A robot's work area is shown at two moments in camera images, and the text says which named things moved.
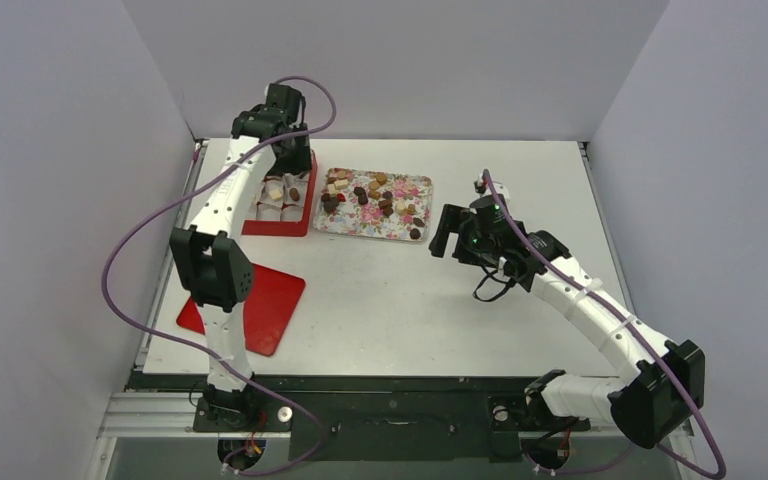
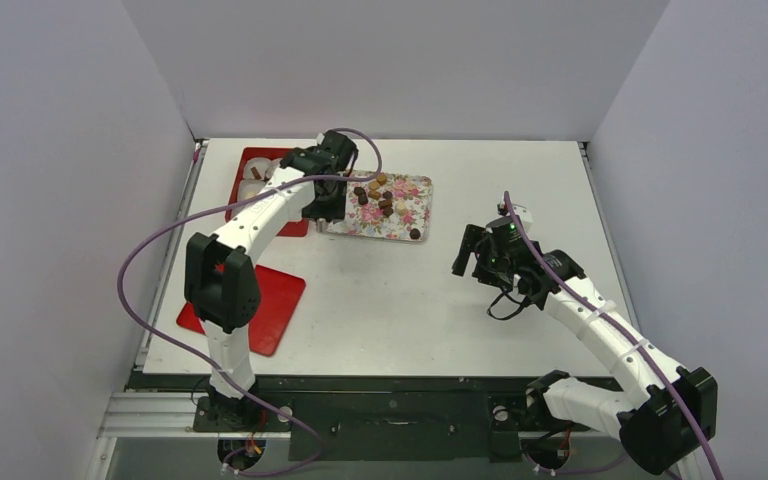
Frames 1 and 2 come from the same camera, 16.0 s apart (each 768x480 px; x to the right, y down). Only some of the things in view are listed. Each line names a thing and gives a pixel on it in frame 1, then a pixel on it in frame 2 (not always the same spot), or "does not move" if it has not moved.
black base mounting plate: [368, 418] does not move
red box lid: [274, 302] does not move
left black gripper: [301, 162] -> [333, 211]
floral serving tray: [375, 204] does not move
